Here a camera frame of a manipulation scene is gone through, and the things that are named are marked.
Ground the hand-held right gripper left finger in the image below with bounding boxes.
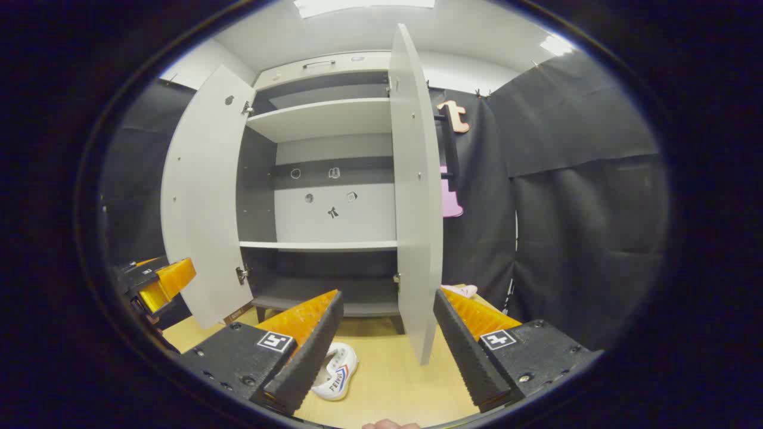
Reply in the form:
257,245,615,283
178,290,345,416

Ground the black cabinet door handle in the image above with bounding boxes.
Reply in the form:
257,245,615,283
434,104,461,192

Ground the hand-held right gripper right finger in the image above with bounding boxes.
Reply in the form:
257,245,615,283
433,288,604,413

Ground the grey shoe cabinet door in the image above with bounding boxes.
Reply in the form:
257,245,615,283
161,64,257,329
389,24,445,365

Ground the white shoe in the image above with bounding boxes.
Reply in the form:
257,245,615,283
310,343,359,401

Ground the ceiling light panel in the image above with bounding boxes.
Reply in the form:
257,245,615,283
539,34,576,57
294,0,436,18

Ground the grey shoe cabinet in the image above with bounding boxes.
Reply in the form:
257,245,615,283
237,51,401,334

